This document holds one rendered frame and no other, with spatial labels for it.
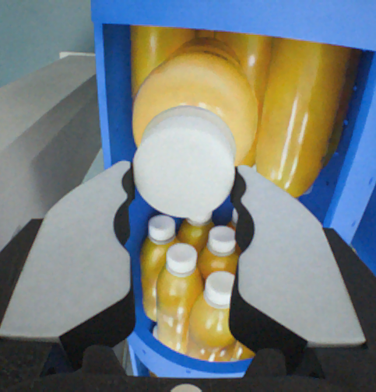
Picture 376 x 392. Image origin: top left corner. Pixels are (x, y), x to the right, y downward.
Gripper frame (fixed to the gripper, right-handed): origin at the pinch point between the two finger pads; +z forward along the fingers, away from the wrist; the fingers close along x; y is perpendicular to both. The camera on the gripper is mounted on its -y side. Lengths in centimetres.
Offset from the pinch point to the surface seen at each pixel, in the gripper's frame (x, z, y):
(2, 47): -83, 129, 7
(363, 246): 45, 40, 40
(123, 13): -3.9, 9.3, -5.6
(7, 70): -82, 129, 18
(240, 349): 10.4, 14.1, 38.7
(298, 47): 8.9, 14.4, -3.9
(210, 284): 4.0, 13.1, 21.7
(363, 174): 13.0, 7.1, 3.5
